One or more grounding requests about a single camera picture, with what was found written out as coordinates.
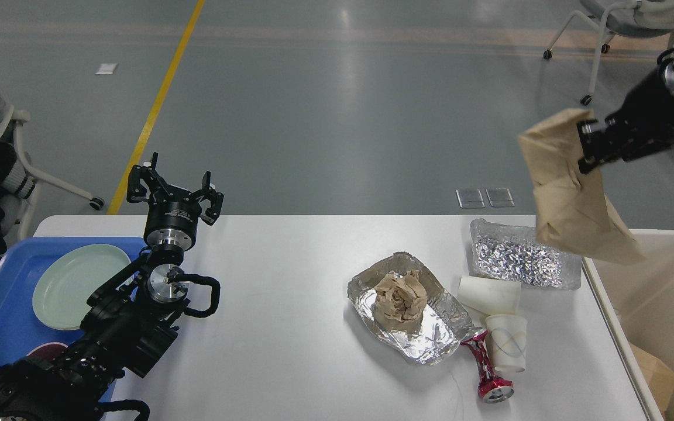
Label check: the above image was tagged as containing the mint green plate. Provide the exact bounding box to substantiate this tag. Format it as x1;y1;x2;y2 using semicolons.
32;243;130;331

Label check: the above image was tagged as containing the aluminium foil tray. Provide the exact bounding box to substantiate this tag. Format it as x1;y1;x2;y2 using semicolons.
346;251;482;365

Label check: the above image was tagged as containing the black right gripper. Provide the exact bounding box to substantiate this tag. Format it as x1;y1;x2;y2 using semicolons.
577;59;674;175

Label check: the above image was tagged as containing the pink mug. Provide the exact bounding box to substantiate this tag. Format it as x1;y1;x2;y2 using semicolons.
27;341;68;361

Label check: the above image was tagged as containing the floor outlet plate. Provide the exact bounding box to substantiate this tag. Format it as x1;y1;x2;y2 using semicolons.
485;188;515;208
456;188;486;209

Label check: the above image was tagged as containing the crumpled brown paper ball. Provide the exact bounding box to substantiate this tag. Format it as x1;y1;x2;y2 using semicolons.
373;269;428;323

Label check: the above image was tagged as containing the right floor outlet plate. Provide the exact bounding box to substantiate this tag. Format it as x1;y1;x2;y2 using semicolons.
485;188;515;208

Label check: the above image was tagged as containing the brown paper bag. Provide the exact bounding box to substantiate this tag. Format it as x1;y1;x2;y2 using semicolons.
517;108;647;265

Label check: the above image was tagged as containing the left floor outlet plate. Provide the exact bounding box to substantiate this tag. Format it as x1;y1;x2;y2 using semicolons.
456;188;486;209

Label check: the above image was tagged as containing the white office chair left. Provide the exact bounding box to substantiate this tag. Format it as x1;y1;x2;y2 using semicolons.
0;104;105;241

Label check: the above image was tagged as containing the red snack wrapper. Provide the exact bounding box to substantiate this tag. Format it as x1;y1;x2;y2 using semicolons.
461;327;514;404

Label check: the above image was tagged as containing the clear plastic container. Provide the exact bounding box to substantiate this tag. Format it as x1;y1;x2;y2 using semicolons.
470;218;582;291

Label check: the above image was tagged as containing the blue plastic tray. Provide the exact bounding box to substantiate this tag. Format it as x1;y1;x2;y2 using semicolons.
0;237;144;366

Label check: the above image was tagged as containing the plain white paper cup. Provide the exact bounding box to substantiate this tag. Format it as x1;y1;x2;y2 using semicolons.
457;275;522;316

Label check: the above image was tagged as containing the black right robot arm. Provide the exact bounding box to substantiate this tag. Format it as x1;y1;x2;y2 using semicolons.
577;49;674;175

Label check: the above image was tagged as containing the grey office chair right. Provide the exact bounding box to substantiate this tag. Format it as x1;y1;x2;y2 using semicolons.
543;1;674;106

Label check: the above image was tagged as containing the beige plastic bin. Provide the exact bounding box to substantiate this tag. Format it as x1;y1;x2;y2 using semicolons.
584;229;674;420

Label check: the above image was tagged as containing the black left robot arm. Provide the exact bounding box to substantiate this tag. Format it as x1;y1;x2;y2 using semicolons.
0;154;224;420

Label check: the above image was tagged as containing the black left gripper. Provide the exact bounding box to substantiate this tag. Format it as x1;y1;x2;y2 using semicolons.
126;152;224;251

